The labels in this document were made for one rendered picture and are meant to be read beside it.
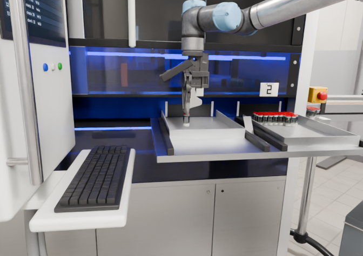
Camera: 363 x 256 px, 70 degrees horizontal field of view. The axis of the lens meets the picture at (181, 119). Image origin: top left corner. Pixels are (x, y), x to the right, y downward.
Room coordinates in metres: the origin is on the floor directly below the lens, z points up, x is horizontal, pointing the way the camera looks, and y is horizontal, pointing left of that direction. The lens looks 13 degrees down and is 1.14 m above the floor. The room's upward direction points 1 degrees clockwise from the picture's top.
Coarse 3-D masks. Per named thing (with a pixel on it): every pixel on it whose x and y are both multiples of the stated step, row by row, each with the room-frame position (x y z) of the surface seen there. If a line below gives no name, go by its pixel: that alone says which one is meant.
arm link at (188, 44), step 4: (184, 40) 0.85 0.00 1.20; (188, 40) 0.84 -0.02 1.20; (192, 40) 0.84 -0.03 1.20; (196, 40) 0.84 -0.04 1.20; (200, 40) 0.85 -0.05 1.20; (204, 40) 0.87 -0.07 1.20; (184, 44) 0.85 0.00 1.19; (188, 44) 0.84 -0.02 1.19; (192, 44) 0.84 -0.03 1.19; (196, 44) 0.84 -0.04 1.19; (200, 44) 0.85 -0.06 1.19; (184, 48) 0.85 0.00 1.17; (188, 48) 0.84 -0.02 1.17; (192, 48) 0.84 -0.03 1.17; (196, 48) 0.84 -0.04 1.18; (200, 48) 0.85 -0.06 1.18
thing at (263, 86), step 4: (260, 84) 1.14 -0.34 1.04; (264, 84) 1.14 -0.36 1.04; (268, 84) 1.14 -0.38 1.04; (272, 84) 1.14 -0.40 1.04; (276, 84) 1.15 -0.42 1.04; (260, 88) 1.14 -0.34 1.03; (264, 88) 1.14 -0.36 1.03; (268, 88) 1.14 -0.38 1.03; (272, 88) 1.14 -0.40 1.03; (276, 88) 1.15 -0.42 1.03; (260, 92) 1.14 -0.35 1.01; (264, 92) 1.14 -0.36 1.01; (268, 92) 1.14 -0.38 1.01; (272, 92) 1.15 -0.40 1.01; (276, 92) 1.15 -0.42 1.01
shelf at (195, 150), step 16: (160, 144) 0.77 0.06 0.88; (176, 144) 0.77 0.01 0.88; (192, 144) 0.77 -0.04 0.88; (208, 144) 0.78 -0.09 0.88; (224, 144) 0.78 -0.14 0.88; (240, 144) 0.79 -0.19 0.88; (160, 160) 0.67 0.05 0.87; (176, 160) 0.67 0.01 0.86; (192, 160) 0.68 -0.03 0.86; (208, 160) 0.69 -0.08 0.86
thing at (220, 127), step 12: (168, 120) 1.08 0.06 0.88; (180, 120) 1.09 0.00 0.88; (192, 120) 1.09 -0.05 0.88; (204, 120) 1.10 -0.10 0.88; (216, 120) 1.11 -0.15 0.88; (228, 120) 1.01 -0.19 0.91; (168, 132) 0.85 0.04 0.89; (180, 132) 0.82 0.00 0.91; (192, 132) 0.82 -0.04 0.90; (204, 132) 0.83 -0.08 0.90; (216, 132) 0.84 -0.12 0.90; (228, 132) 0.84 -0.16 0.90; (240, 132) 0.85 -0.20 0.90
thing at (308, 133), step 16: (272, 128) 0.99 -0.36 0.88; (288, 128) 1.00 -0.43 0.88; (304, 128) 1.01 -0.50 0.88; (320, 128) 0.97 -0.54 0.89; (336, 128) 0.89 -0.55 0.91; (288, 144) 0.76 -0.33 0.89; (304, 144) 0.76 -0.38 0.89; (320, 144) 0.77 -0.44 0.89; (336, 144) 0.78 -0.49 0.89; (352, 144) 0.79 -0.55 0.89
